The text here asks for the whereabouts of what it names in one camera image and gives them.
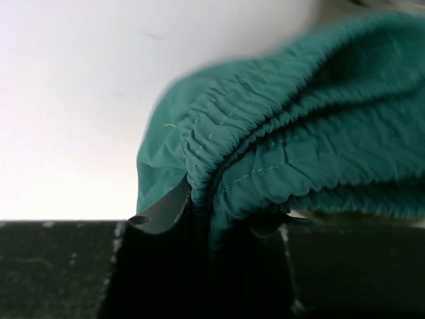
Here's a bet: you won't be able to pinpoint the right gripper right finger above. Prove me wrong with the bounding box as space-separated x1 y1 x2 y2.
212 213 294 318

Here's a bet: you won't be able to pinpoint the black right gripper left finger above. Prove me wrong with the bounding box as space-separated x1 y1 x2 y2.
99 181 211 318

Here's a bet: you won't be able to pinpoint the teal green shorts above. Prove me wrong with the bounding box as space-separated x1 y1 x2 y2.
136 12 424 251

